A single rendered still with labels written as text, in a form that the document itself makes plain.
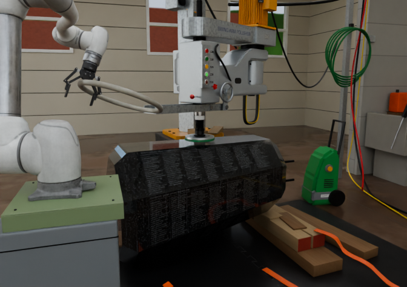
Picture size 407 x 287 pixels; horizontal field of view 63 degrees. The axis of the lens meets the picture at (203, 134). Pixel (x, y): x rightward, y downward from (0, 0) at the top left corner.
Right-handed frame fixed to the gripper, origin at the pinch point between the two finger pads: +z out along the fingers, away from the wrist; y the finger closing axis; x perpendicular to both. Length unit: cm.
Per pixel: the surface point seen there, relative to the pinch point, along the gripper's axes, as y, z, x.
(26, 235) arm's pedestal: -16, 56, -65
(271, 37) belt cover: 134, -105, 17
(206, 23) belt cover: 61, -75, -1
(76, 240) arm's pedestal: -1, 55, -69
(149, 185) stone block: 55, 36, 2
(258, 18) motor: 113, -111, 14
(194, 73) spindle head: 67, -44, 7
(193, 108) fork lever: 74, -21, 7
